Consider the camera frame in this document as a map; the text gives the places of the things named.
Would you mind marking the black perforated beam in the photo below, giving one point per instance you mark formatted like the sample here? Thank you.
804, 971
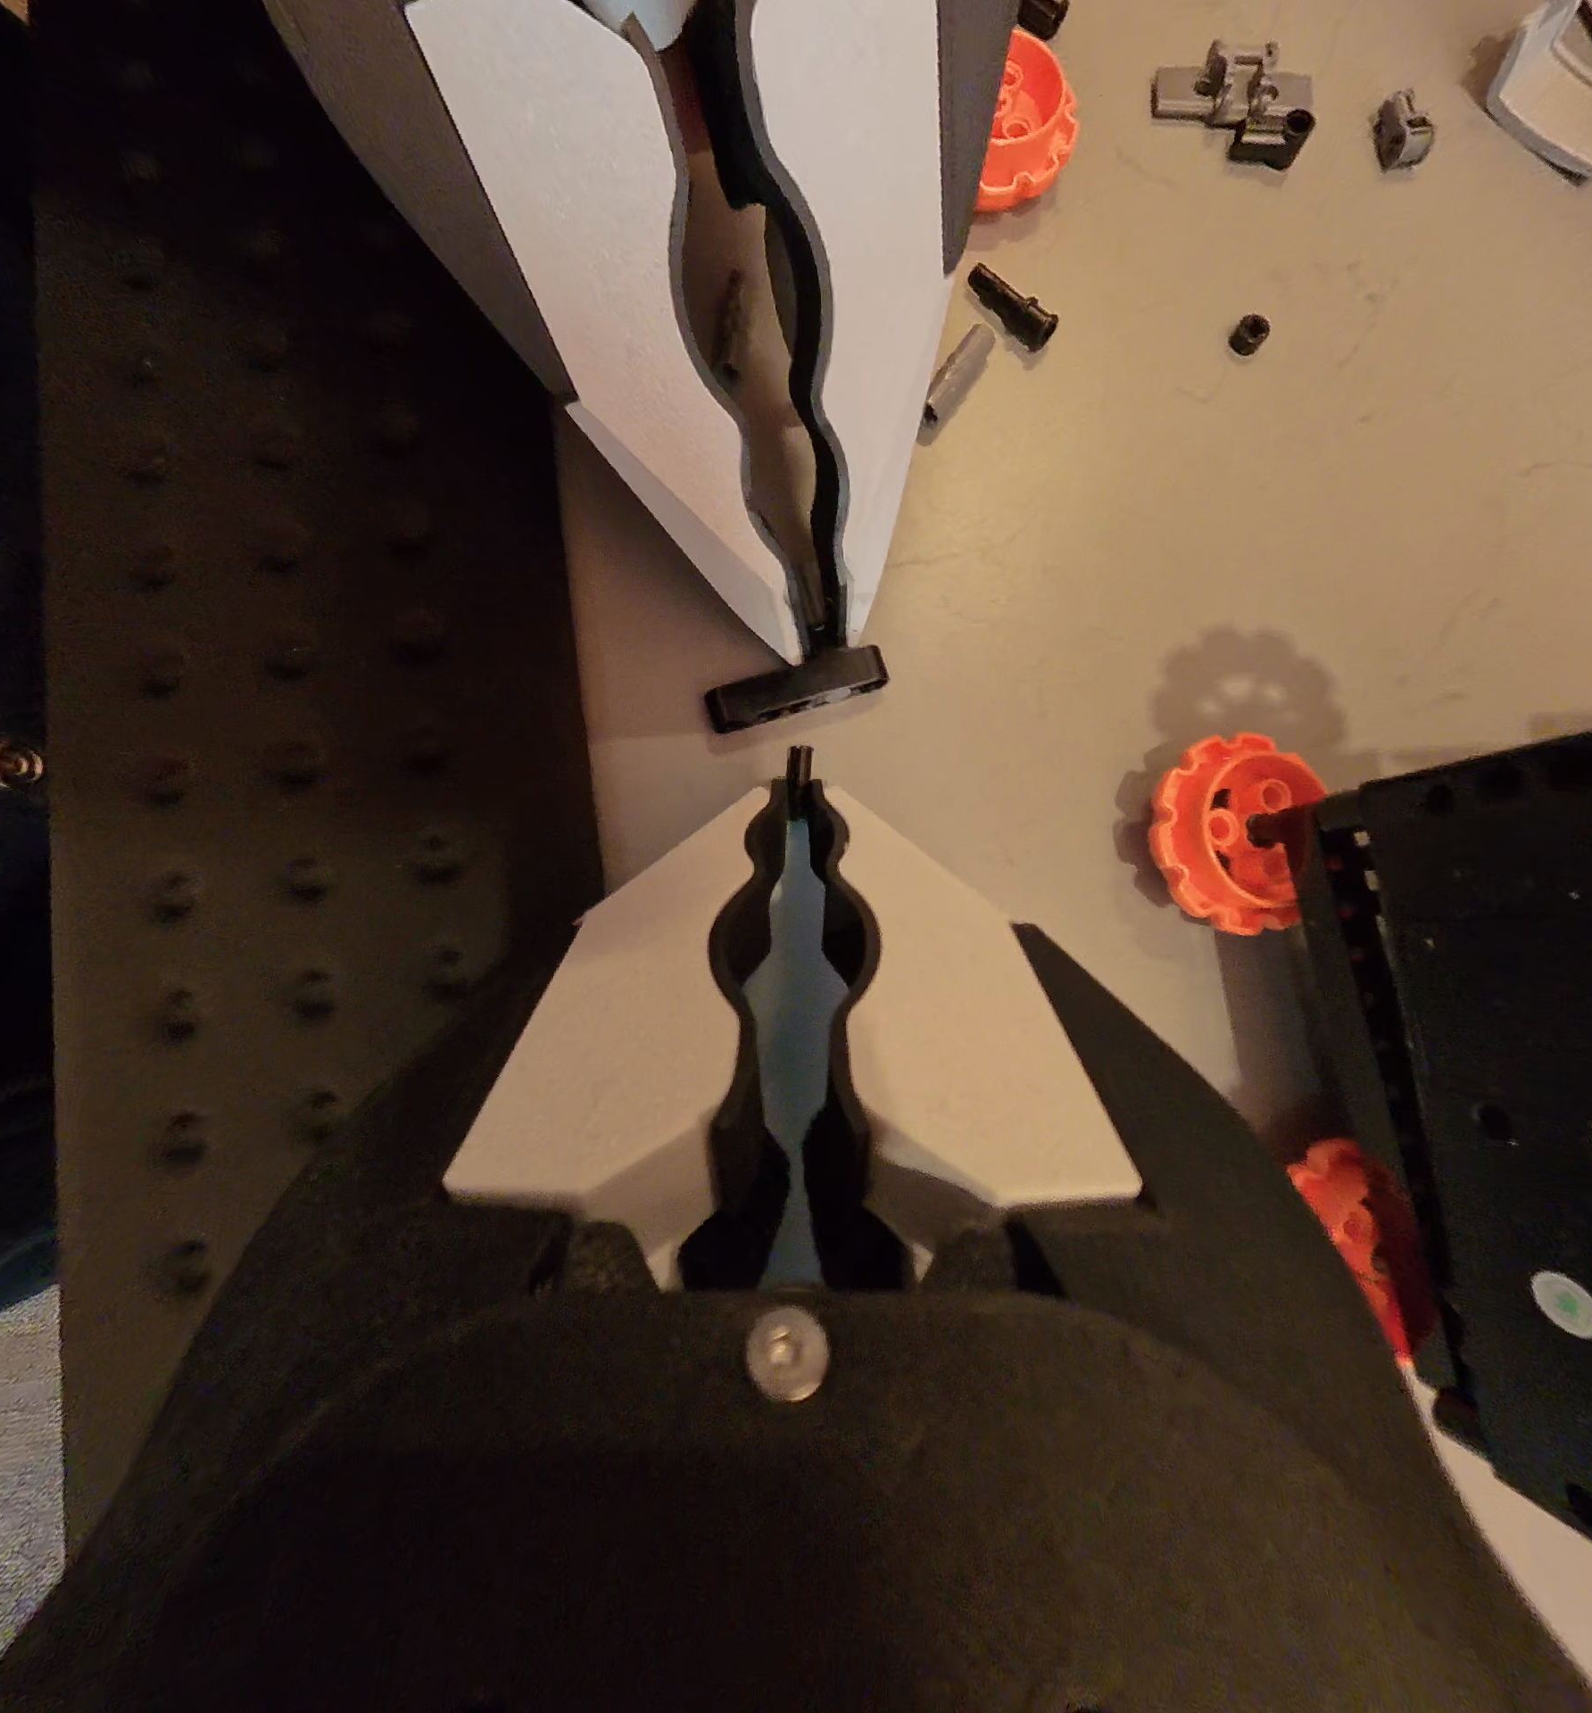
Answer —
797, 689

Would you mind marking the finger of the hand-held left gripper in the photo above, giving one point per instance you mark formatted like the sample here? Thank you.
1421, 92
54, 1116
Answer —
877, 215
556, 215

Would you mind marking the building kit robot model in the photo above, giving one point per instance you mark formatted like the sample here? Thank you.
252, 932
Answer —
1519, 1071

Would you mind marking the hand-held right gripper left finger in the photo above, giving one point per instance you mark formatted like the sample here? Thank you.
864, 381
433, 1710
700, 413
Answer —
597, 1071

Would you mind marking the scattered small connector pins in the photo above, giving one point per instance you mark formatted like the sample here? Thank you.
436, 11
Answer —
957, 375

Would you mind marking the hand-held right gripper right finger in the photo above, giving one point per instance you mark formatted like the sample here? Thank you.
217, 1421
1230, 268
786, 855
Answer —
998, 1071

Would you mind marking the small orange gear wheel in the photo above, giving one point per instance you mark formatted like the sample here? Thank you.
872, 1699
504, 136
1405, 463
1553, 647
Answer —
1025, 122

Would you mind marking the grey panel piece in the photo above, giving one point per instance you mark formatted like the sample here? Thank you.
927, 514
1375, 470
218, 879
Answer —
1573, 81

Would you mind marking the dark perforated tray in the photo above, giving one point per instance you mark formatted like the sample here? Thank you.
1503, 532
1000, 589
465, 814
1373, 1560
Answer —
288, 804

